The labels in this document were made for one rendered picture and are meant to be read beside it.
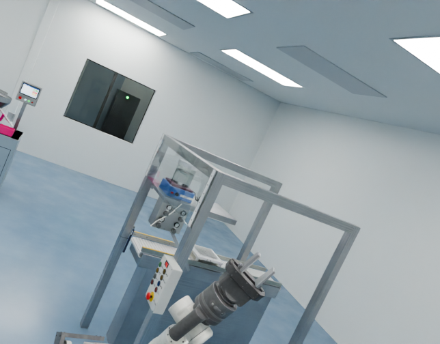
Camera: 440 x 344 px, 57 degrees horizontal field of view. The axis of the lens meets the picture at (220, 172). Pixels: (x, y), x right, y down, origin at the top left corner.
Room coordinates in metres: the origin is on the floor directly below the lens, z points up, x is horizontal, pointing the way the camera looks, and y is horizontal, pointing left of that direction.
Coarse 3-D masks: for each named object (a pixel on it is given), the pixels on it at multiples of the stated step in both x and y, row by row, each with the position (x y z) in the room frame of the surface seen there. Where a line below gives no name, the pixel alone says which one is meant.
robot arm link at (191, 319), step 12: (180, 300) 1.01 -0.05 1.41; (180, 312) 0.99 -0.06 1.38; (192, 312) 0.95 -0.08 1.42; (204, 312) 0.96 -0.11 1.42; (180, 324) 0.95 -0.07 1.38; (192, 324) 0.94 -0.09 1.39; (204, 324) 0.98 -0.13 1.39; (216, 324) 0.98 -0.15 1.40; (180, 336) 0.95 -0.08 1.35; (192, 336) 0.97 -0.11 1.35
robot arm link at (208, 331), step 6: (174, 324) 1.07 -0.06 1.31; (168, 330) 1.04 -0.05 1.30; (204, 330) 0.98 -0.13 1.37; (210, 330) 0.99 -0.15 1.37; (162, 336) 1.04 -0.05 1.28; (168, 336) 1.03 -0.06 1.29; (198, 336) 0.97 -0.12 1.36; (204, 336) 0.97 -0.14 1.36; (210, 336) 0.98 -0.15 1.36; (168, 342) 1.02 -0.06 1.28; (174, 342) 1.03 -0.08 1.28; (180, 342) 1.04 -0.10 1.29; (186, 342) 1.03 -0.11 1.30; (192, 342) 0.97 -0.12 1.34; (198, 342) 0.96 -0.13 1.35
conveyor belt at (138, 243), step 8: (136, 240) 2.95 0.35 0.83; (144, 240) 3.03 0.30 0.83; (136, 248) 2.85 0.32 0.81; (152, 248) 2.94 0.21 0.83; (160, 248) 3.01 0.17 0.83; (168, 248) 3.09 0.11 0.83; (176, 248) 3.17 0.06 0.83; (224, 264) 3.33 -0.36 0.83; (256, 272) 3.51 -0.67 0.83; (264, 272) 3.62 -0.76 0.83; (272, 280) 3.50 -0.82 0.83; (280, 288) 3.43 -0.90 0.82
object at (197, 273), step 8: (136, 256) 2.86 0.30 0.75; (144, 256) 2.79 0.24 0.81; (152, 256) 2.82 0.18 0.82; (144, 264) 2.80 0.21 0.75; (152, 264) 2.83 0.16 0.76; (184, 272) 2.96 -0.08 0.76; (192, 272) 2.99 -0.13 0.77; (200, 272) 3.02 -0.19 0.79; (208, 272) 3.05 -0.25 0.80; (216, 272) 3.08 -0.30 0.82; (200, 280) 3.03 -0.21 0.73; (208, 280) 3.07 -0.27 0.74; (216, 280) 3.10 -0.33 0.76; (264, 288) 3.33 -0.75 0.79; (272, 288) 3.36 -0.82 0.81; (272, 296) 3.38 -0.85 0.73
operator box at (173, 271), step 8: (168, 256) 2.15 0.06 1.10; (176, 264) 2.09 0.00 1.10; (160, 272) 2.11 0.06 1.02; (168, 272) 2.03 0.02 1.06; (176, 272) 2.02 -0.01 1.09; (160, 280) 2.08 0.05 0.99; (168, 280) 2.01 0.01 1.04; (176, 280) 2.03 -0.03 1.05; (152, 288) 2.11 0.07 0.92; (160, 288) 2.04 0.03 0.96; (168, 288) 2.02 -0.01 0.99; (160, 296) 2.01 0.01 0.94; (168, 296) 2.03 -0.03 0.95; (152, 304) 2.04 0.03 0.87; (160, 304) 2.02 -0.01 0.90; (152, 312) 2.01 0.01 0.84; (160, 312) 2.03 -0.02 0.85
